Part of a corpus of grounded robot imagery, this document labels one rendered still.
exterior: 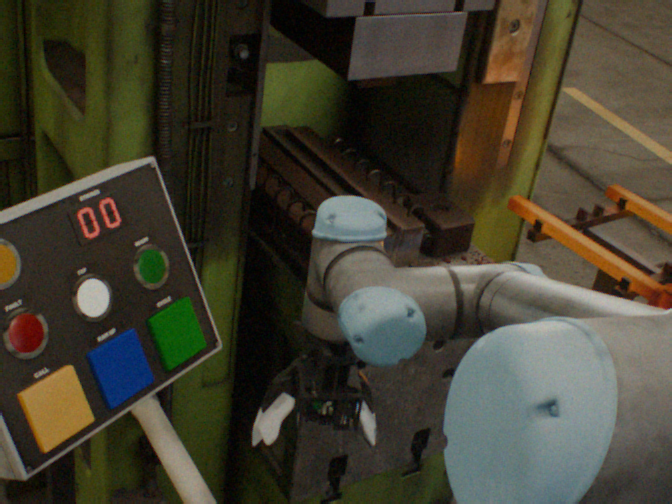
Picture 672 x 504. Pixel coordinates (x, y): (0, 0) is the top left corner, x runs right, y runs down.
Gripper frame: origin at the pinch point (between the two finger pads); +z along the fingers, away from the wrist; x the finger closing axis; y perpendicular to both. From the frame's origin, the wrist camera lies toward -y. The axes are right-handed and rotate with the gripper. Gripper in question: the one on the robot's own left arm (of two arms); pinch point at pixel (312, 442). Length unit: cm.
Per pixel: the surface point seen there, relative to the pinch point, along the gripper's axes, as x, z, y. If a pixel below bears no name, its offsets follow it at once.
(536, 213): 48, -3, -58
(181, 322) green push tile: -16.9, -8.5, -13.3
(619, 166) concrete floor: 192, 94, -287
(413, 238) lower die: 22, -3, -46
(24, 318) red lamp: -34.6, -16.9, -1.7
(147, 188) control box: -22.0, -23.5, -21.9
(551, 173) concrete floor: 152, 94, -275
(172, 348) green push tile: -17.9, -6.4, -10.4
